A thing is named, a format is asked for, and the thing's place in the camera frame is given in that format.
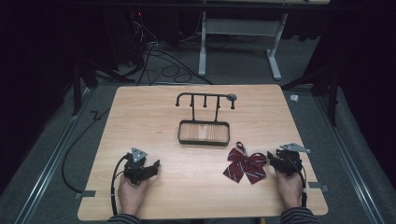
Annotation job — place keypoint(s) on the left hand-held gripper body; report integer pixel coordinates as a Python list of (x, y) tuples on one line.
[(135, 165)]

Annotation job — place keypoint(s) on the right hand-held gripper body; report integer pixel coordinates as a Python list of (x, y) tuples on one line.
[(289, 160)]

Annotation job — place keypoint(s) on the dark red striped bow tie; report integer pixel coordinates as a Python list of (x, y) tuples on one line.
[(246, 165)]

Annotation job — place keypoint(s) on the black metal hook rack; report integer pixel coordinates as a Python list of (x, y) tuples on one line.
[(204, 124)]

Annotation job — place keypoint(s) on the person's right hand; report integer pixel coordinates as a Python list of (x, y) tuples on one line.
[(289, 189)]

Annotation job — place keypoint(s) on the small white scrap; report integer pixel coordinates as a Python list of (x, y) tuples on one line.
[(294, 98)]

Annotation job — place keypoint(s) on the black stand leg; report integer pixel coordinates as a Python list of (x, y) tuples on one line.
[(81, 77), (323, 90)]

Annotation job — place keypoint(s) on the grey table bracket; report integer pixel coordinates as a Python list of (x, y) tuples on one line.
[(84, 194), (318, 186)]

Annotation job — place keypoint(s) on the grey metal desk frame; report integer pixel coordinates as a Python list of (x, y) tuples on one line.
[(239, 40)]

